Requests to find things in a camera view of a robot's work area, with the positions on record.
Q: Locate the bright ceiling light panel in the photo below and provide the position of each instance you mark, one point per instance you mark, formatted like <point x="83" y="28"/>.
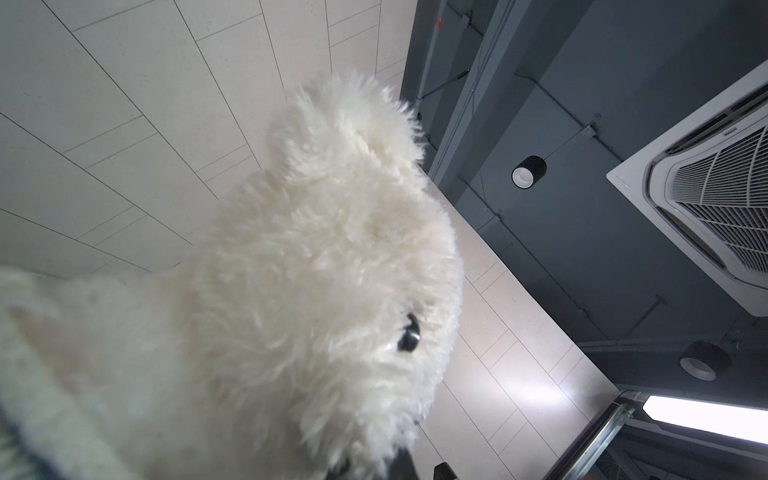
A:
<point x="743" y="423"/>

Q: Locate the white teddy bear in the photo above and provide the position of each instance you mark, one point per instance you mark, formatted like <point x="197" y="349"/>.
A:
<point x="303" y="337"/>

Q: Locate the black ceiling spotlight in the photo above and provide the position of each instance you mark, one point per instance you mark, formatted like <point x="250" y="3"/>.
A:
<point x="704" y="361"/>
<point x="529" y="172"/>

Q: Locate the far black ceiling spotlight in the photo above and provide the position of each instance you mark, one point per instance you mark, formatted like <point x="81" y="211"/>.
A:
<point x="704" y="361"/>

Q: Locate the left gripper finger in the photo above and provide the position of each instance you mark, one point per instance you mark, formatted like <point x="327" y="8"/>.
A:
<point x="402" y="467"/>

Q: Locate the near black ceiling spotlight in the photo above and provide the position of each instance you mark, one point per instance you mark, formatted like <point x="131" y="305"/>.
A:
<point x="529" y="172"/>

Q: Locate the white ceiling air conditioner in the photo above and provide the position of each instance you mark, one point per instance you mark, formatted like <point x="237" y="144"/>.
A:
<point x="703" y="184"/>

